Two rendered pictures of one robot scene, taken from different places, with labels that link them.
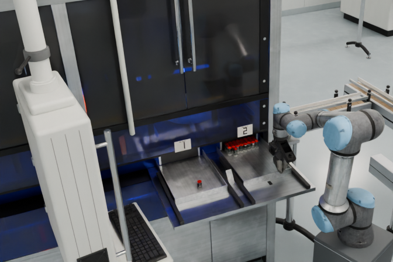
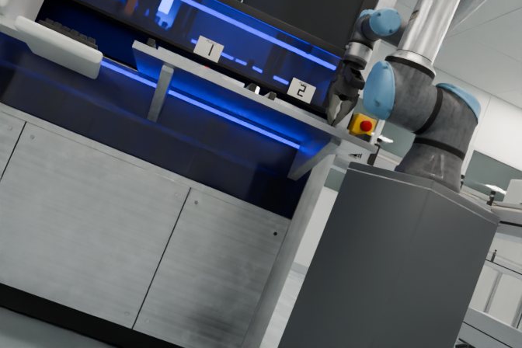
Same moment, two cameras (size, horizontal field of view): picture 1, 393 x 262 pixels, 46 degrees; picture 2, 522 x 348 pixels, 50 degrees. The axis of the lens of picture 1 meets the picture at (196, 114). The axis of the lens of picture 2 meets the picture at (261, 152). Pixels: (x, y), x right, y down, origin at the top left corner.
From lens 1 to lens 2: 1.71 m
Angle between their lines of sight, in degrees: 34
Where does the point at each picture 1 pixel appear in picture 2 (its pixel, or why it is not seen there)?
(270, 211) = (278, 270)
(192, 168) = not seen: hidden behind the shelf
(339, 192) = (428, 22)
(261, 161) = not seen: hidden behind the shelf
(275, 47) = not seen: outside the picture
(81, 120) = not seen: outside the picture
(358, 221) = (442, 122)
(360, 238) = (434, 169)
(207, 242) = (155, 253)
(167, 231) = (109, 180)
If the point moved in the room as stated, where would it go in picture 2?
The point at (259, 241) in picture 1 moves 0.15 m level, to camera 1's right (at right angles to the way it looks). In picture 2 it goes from (236, 322) to (279, 341)
